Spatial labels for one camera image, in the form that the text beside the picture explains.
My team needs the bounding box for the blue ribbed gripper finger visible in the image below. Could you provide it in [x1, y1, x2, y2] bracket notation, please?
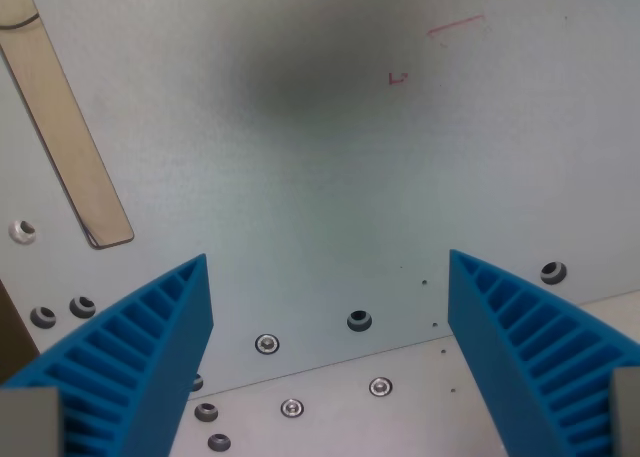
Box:
[447, 249, 640, 457]
[0, 253, 215, 457]

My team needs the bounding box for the silver socket head screw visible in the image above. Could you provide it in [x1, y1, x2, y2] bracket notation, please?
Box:
[368, 376, 394, 400]
[254, 333, 281, 357]
[280, 397, 306, 420]

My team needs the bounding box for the light grey aluminium base plate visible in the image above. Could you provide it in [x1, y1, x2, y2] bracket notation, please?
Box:
[167, 289, 640, 457]

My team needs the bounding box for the thin black cable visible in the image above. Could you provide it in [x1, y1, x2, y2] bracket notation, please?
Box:
[0, 11, 40, 30]

